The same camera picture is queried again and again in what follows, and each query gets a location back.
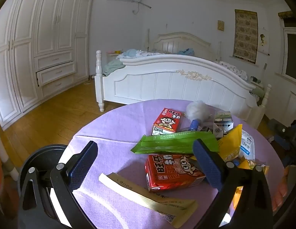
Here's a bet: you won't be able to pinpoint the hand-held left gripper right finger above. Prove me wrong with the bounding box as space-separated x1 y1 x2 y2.
192 138 274 229

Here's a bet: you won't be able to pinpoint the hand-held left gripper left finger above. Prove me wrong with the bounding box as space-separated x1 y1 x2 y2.
18 141 99 229

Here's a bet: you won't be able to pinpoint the yellow wrapper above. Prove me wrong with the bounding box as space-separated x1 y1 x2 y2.
217 124 243 163

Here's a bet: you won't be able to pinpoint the dark grey trash bin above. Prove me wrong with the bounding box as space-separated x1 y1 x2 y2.
18 144 70 220

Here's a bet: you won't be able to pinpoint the white and black box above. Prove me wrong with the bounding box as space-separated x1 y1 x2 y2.
213 111 234 139

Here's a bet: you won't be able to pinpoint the white packet with blue label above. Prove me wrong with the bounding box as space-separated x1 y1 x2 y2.
239 129 256 160

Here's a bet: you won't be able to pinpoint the large red milk carton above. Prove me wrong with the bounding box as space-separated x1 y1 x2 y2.
144 155 207 194

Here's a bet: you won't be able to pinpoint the green plastic wrapper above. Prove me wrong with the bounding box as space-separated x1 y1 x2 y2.
130 131 220 155

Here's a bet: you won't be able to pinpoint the white cotton ball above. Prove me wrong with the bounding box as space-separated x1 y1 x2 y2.
185 101 214 121

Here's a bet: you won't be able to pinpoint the small red milk carton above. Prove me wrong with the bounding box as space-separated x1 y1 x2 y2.
151 107 182 136

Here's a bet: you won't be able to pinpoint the long cream paper wrapper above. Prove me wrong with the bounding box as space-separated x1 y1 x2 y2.
98 172 198 228

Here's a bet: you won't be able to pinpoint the purple tablecloth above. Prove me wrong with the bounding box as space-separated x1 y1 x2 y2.
51 99 285 229

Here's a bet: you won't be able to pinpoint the dark blue object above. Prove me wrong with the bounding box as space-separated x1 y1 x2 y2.
267 119 296 153

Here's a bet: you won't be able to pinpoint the white pole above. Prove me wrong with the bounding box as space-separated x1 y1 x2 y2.
0 124 15 179

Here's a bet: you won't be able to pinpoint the red object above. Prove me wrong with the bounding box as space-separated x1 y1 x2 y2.
0 148 19 220

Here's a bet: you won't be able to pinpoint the green cloth on bedpost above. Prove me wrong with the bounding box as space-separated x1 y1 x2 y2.
250 76 266 99

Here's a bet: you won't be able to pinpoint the white bed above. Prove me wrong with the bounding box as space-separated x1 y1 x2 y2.
94 32 273 129

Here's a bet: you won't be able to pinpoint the white patterned bedding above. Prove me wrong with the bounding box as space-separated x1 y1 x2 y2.
215 61 247 80

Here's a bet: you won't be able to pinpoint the light green cloth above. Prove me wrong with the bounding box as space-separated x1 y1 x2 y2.
103 58 126 77

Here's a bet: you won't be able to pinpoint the blue cloth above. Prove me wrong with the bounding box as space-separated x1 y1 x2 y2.
178 48 195 56

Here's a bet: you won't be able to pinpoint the light blue clothes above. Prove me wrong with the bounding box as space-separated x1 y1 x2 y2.
122 49 148 58

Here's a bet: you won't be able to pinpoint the patterned window blind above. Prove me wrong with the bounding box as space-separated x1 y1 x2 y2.
231 10 259 64

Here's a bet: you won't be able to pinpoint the window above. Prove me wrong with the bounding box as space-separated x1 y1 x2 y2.
278 11 296 86

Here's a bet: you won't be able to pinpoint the white wardrobe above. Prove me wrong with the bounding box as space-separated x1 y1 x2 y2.
0 0 96 131

